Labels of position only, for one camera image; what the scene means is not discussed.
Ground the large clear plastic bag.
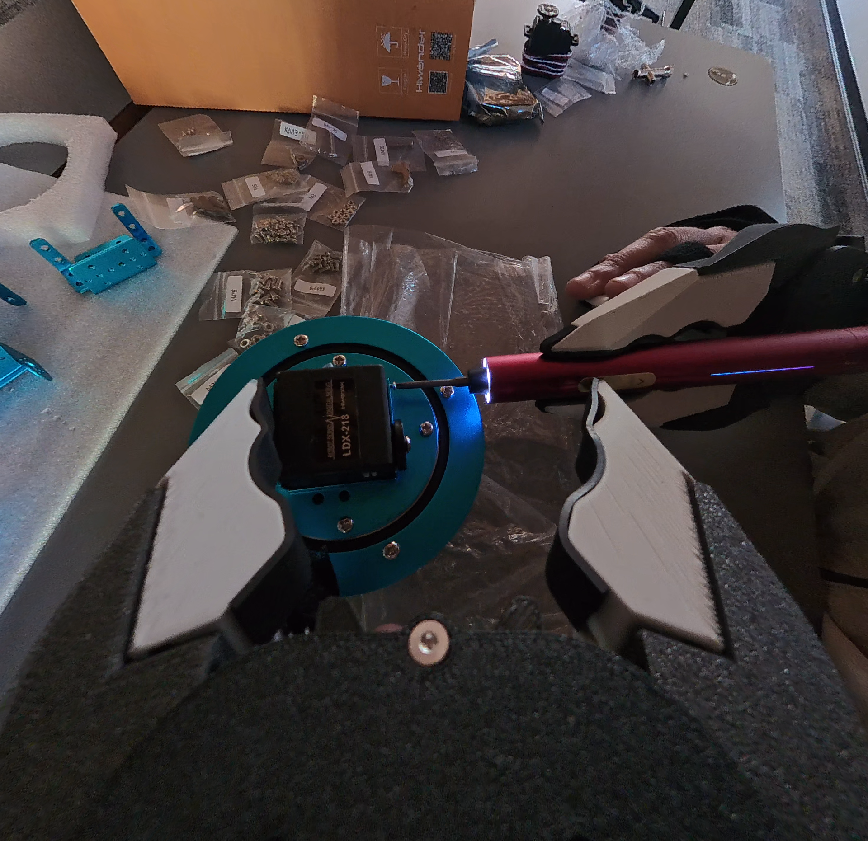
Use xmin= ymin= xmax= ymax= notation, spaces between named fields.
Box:
xmin=341 ymin=224 xmax=585 ymax=635

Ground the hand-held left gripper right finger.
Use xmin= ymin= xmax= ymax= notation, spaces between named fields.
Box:
xmin=544 ymin=377 xmax=726 ymax=654

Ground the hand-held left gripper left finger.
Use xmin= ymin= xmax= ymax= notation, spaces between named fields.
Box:
xmin=127 ymin=377 xmax=314 ymax=658

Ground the blue round turntable base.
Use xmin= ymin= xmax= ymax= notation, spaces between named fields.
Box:
xmin=189 ymin=315 xmax=486 ymax=597

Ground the white foam sheet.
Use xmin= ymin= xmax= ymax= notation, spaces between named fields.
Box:
xmin=0 ymin=190 xmax=240 ymax=618

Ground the grey desk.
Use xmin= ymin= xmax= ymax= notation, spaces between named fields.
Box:
xmin=0 ymin=0 xmax=825 ymax=713

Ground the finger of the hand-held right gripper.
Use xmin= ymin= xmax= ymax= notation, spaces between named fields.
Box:
xmin=540 ymin=261 xmax=778 ymax=364
xmin=538 ymin=380 xmax=739 ymax=428

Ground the red electric screwdriver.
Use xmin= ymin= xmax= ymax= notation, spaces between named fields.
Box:
xmin=392 ymin=326 xmax=868 ymax=406

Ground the blue long U bracket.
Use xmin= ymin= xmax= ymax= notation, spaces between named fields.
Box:
xmin=29 ymin=204 xmax=164 ymax=296

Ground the person's right hand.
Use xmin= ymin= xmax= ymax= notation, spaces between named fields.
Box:
xmin=566 ymin=226 xmax=738 ymax=300

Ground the pile of small screw packets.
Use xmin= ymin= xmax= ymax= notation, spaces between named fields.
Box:
xmin=125 ymin=95 xmax=479 ymax=408

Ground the dark foil parts bag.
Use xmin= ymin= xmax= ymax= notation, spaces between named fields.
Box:
xmin=463 ymin=55 xmax=545 ymax=125

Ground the blue angled metal bracket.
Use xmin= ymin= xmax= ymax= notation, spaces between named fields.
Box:
xmin=0 ymin=343 xmax=54 ymax=395

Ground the white foam block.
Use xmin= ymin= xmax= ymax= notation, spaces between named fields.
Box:
xmin=0 ymin=112 xmax=118 ymax=245

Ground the orange cardboard box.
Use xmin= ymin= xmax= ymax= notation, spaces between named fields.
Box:
xmin=56 ymin=0 xmax=477 ymax=122

